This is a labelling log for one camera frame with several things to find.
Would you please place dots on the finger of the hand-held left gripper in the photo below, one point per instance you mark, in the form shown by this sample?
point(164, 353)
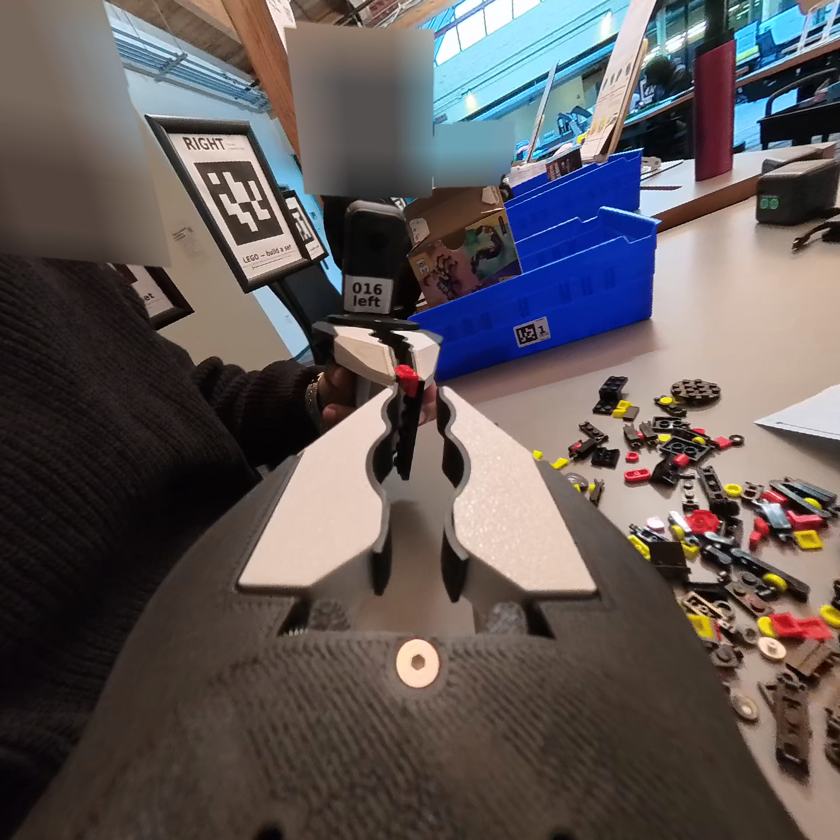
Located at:
point(428, 354)
point(364, 351)

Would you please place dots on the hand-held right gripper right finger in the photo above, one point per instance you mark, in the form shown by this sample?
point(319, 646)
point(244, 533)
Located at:
point(518, 531)

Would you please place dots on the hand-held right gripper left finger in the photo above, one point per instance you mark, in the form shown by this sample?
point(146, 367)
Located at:
point(321, 518)

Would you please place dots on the small red lego brick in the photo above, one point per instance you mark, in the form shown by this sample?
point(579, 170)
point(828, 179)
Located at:
point(405, 377)

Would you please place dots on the long black lego plate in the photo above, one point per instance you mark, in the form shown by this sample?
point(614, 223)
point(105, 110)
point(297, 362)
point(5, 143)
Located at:
point(408, 439)

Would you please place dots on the blue tagged storage bin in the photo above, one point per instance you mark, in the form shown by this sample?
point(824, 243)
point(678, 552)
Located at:
point(577, 289)

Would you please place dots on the pile of lego pieces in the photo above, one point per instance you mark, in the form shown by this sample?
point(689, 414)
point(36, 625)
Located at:
point(705, 522)

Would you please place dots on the person's left forearm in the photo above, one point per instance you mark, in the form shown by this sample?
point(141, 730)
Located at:
point(256, 407)

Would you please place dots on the yellow lego box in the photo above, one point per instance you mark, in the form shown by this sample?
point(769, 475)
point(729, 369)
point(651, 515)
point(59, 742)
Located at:
point(459, 262)

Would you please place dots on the open lego instruction booklet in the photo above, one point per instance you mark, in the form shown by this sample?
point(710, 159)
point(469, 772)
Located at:
point(807, 413)

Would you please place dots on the person's left hand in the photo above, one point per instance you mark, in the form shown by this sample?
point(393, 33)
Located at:
point(336, 397)

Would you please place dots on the small black framed sign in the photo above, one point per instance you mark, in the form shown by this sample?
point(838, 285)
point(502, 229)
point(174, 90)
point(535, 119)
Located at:
point(154, 295)
point(303, 226)

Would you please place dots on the large black framed sign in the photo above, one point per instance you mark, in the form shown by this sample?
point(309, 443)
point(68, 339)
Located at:
point(236, 197)

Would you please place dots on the dark printed box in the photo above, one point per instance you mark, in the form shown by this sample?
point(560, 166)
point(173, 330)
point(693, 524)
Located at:
point(564, 164)

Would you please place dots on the blue plastic storage bin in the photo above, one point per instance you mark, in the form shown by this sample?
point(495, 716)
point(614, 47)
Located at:
point(577, 180)

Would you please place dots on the wooden beam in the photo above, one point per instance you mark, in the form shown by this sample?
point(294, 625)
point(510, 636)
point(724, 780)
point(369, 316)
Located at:
point(256, 59)

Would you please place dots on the cardboard sign board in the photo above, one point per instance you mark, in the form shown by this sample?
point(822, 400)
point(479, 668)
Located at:
point(617, 98)

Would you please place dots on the brown wooden desk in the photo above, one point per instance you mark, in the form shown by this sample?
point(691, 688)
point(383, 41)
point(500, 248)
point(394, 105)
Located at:
point(709, 197)

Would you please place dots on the maroon water bottle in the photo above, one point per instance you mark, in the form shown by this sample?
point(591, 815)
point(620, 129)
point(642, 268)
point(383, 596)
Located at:
point(715, 105)

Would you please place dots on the black box with green rings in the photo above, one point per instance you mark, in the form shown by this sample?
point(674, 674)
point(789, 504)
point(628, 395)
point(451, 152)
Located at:
point(794, 193)

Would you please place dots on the black power adapter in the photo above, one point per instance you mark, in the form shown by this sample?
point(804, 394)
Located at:
point(820, 234)

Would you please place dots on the grey box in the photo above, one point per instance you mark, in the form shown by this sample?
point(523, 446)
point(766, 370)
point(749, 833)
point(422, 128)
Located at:
point(787, 156)

